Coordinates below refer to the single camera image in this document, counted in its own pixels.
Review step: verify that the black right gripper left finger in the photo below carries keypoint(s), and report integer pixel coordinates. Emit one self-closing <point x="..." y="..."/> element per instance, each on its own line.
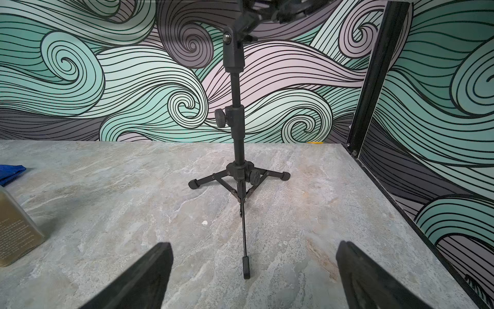
<point x="142" y="285"/>

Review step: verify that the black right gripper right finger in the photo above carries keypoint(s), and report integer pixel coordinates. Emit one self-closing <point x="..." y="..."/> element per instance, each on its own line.
<point x="368" y="285"/>

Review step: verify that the small amber liquid bottle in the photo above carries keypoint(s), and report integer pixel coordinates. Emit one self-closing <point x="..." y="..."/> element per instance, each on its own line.
<point x="19" y="233"/>

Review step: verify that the black mini tripod stand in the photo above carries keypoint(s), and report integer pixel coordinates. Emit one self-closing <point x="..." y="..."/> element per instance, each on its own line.
<point x="241" y="177"/>

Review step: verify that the blue wet wipes pack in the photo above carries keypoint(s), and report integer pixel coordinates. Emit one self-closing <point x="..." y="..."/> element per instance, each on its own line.
<point x="10" y="173"/>

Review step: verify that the black corner frame post right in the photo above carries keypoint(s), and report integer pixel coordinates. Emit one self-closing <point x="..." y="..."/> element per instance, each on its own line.
<point x="394" y="18"/>

